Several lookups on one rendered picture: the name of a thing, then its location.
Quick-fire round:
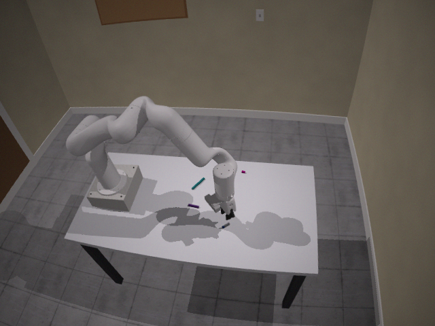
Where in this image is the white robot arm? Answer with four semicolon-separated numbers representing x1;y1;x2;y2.
66;96;237;213

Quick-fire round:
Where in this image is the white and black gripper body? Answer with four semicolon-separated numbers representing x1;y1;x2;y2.
219;197;236;215

